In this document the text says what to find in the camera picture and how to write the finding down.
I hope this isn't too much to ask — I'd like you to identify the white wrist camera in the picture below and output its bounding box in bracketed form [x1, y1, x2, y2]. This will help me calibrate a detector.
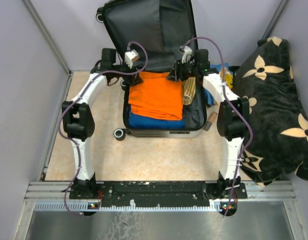
[179, 46, 193, 64]
[124, 49, 140, 69]

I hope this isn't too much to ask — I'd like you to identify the black suitcase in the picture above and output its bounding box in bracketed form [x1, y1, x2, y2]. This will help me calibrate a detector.
[95, 0, 207, 141]

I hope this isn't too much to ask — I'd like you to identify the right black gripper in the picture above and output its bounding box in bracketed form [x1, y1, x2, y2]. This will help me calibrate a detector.
[166, 59, 198, 83]

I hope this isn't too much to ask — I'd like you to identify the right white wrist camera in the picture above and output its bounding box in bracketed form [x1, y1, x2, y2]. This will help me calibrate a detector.
[179, 46, 193, 64]

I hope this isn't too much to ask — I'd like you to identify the black flower pattern blanket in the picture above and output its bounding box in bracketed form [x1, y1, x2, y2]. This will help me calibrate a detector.
[233, 36, 308, 186]

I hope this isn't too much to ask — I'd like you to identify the orange cloth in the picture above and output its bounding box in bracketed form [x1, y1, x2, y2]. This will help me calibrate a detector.
[128, 71, 183, 121]

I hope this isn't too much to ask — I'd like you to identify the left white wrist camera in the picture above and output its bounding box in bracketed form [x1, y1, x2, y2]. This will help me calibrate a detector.
[124, 49, 140, 69]

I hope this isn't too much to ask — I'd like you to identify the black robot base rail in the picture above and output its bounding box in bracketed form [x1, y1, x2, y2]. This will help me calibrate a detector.
[69, 179, 247, 208]

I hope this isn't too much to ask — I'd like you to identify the light blue Pikachu shirt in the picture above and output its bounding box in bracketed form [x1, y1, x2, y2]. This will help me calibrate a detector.
[205, 62, 235, 107]

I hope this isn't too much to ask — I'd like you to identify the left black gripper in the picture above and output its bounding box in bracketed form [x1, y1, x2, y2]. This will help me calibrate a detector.
[111, 57, 143, 87]

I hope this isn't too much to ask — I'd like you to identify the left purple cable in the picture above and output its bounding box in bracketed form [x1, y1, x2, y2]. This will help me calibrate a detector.
[57, 41, 149, 216]

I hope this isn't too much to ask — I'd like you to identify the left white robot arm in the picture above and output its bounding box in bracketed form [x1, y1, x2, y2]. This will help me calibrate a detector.
[58, 46, 149, 199]

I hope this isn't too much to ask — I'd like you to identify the yellow white striped towel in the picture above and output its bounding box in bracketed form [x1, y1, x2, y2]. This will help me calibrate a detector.
[182, 77, 196, 106]

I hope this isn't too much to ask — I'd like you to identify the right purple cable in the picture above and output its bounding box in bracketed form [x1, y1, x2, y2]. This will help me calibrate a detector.
[181, 36, 254, 218]

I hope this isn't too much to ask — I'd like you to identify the blue garment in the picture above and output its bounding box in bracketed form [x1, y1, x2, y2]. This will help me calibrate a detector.
[128, 111, 185, 130]

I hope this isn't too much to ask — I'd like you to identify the purple cable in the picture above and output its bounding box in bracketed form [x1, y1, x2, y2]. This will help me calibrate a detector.
[181, 36, 254, 218]
[57, 41, 149, 216]

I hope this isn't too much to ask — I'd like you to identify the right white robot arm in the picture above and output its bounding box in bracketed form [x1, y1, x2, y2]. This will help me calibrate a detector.
[167, 46, 249, 199]

